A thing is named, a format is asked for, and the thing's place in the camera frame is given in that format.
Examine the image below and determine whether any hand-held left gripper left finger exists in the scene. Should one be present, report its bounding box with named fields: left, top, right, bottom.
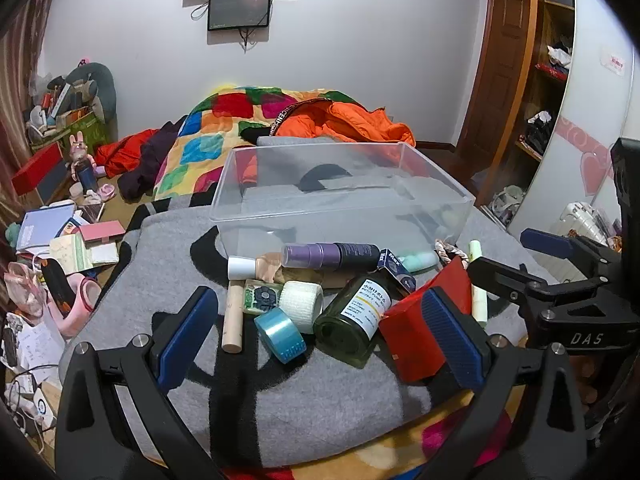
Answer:
left=54, top=286, right=219, bottom=480

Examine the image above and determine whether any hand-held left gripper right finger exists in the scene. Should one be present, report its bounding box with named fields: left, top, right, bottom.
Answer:
left=420, top=285, right=591, bottom=480

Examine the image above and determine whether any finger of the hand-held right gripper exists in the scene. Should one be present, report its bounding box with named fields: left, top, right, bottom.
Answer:
left=467, top=256, right=591, bottom=322
left=520, top=228, right=622, bottom=286

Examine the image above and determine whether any pale green tube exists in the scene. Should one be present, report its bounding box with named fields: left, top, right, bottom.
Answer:
left=468, top=240, right=488, bottom=328

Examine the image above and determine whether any beige cylindrical stick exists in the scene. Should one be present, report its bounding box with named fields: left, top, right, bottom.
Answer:
left=221, top=280, right=244, bottom=353

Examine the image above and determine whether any braided rope bracelet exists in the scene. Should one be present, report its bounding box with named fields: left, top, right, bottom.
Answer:
left=434, top=240, right=471, bottom=268

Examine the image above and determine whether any mint green bottle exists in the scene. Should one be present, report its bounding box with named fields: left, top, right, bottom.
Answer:
left=400, top=251, right=441, bottom=273

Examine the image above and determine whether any clear green block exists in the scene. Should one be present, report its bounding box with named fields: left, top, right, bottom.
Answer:
left=243, top=280, right=286, bottom=313

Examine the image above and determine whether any peach cosmetic tube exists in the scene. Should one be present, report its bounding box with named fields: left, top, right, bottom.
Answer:
left=227, top=255, right=351, bottom=291

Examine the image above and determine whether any small dark blue box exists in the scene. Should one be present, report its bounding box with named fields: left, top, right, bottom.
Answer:
left=378, top=248, right=417, bottom=295

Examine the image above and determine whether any dark green glass jar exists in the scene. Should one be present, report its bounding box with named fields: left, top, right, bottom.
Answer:
left=313, top=275, right=393, bottom=370

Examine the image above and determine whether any blue tape roll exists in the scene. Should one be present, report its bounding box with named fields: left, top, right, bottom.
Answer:
left=253, top=306, right=307, bottom=365

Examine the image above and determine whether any white bandage roll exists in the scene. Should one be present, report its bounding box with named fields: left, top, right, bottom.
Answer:
left=278, top=281, right=323, bottom=328

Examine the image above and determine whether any purple spray bottle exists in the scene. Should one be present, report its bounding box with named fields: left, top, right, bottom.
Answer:
left=282, top=241, right=381, bottom=273

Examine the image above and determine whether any clear plastic storage box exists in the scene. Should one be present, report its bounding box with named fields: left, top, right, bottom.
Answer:
left=210, top=142, right=475, bottom=273

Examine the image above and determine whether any white bag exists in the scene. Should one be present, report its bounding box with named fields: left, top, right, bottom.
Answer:
left=492, top=185, right=523, bottom=226

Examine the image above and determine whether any pink curved plastic object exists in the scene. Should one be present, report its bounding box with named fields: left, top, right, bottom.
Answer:
left=50, top=275, right=101, bottom=336

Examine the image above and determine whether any pink flat box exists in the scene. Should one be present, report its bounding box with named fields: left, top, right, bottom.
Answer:
left=79, top=221, right=124, bottom=243

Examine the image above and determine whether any green white booklet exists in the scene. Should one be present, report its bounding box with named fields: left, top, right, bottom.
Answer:
left=50, top=234, right=118, bottom=276

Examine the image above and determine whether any dark purple cloth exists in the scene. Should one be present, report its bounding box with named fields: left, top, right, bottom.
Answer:
left=116, top=117, right=188, bottom=201

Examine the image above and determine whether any blue notebook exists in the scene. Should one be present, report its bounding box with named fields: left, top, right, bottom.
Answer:
left=16, top=200, right=76, bottom=251

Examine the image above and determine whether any wooden shelf unit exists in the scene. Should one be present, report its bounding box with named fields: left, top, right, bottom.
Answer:
left=515, top=0, right=576, bottom=161

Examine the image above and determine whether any colourful patchwork blanket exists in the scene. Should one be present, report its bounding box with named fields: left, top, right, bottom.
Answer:
left=152, top=85, right=511, bottom=480

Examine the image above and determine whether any red cloth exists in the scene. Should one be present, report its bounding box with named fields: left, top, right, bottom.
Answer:
left=95, top=129, right=161, bottom=178

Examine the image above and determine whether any wooden door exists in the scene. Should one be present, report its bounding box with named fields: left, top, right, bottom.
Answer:
left=450, top=0, right=538, bottom=153

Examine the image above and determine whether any pink rabbit toy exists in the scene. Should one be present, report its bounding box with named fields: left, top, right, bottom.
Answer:
left=67, top=131, right=98, bottom=171

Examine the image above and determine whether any white wardrobe door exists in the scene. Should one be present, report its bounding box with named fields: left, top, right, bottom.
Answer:
left=505, top=0, right=640, bottom=241

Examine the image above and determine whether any orange jacket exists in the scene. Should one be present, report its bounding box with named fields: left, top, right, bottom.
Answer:
left=239, top=99, right=417, bottom=183

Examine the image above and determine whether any long red box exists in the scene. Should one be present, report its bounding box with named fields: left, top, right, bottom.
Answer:
left=11, top=141, right=63, bottom=196

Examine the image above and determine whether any green cardboard box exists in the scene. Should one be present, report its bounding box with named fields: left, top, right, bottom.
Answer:
left=65, top=107, right=111, bottom=148

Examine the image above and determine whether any grey plush toy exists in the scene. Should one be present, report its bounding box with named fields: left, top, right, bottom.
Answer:
left=65, top=62, right=118, bottom=123

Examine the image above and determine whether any brown striped curtain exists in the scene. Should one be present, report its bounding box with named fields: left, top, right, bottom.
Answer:
left=0, top=0, right=61, bottom=211

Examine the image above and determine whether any small black monitor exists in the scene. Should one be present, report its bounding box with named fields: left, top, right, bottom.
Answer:
left=207, top=0, right=273, bottom=32

